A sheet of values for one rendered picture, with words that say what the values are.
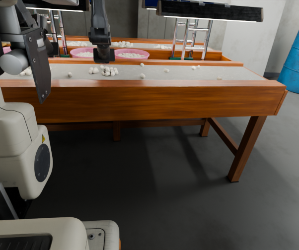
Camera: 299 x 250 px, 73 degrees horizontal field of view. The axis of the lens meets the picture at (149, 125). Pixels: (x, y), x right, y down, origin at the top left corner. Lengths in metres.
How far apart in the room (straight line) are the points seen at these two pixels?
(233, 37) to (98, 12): 2.81
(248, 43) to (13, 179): 3.44
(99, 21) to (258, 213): 1.41
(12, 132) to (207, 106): 0.89
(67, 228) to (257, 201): 1.41
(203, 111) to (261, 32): 2.70
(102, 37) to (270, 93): 0.91
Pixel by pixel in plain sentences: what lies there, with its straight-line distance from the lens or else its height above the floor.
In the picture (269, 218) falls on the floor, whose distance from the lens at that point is 1.59.
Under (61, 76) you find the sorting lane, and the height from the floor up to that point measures 0.74.
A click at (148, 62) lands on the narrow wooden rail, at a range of 1.38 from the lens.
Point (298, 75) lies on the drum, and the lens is 3.82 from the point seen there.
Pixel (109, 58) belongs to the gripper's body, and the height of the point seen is 0.86.
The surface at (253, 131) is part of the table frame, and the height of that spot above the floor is 0.47.
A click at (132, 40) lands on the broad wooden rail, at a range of 2.03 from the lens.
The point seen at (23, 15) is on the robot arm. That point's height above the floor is 1.03.
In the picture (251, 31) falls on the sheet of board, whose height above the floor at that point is 0.78.
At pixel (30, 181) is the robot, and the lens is 0.58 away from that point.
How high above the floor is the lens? 1.13
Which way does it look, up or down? 33 degrees down
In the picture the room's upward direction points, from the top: 5 degrees clockwise
